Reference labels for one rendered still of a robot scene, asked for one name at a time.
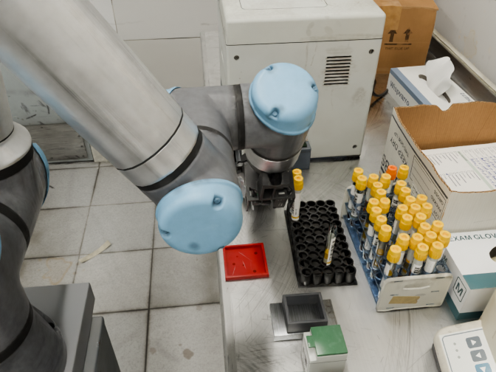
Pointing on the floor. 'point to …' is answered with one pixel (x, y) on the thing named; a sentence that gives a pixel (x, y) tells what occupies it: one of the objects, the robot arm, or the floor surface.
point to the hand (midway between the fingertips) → (259, 186)
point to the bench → (472, 85)
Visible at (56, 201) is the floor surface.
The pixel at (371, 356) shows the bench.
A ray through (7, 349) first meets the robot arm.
